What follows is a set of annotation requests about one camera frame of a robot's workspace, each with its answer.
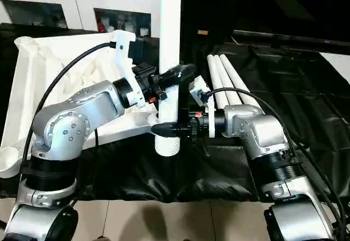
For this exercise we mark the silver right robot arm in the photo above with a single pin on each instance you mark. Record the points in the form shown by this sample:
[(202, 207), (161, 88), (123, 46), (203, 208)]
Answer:
[(259, 131)]

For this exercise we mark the white patterned jug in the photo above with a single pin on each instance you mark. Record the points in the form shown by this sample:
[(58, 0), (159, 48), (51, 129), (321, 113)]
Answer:
[(130, 24)]

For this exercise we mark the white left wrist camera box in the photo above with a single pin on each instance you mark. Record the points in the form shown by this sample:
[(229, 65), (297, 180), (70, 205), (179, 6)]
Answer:
[(124, 44)]

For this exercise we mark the red bottle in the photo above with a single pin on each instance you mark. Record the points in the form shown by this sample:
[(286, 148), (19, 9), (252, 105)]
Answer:
[(102, 25)]

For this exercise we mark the small gold label plate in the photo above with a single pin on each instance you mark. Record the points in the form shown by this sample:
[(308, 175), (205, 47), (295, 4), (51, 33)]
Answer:
[(203, 32)]

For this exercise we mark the dark patterned mug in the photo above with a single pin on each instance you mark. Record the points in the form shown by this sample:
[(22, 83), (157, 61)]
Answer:
[(121, 23)]

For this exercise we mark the white board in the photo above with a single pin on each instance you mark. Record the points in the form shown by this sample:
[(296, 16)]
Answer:
[(339, 66)]

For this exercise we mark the small white cup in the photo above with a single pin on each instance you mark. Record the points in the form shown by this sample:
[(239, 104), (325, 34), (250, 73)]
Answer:
[(110, 29)]

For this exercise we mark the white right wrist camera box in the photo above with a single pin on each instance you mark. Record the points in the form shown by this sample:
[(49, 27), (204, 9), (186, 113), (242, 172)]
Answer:
[(198, 88)]

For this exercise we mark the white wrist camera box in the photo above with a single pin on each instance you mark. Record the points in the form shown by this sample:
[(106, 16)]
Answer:
[(198, 88), (124, 44)]

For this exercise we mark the black work mat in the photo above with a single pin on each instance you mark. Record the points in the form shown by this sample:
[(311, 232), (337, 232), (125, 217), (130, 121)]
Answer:
[(300, 101)]

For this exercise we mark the white plastic table leg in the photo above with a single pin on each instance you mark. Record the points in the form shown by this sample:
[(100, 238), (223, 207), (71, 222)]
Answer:
[(169, 33), (215, 74), (224, 74), (235, 74)]

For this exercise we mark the white plastic table top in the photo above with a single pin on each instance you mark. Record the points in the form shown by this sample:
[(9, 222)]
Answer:
[(54, 49)]

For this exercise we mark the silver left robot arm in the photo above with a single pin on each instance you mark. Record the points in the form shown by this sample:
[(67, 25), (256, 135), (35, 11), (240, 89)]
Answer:
[(90, 101)]

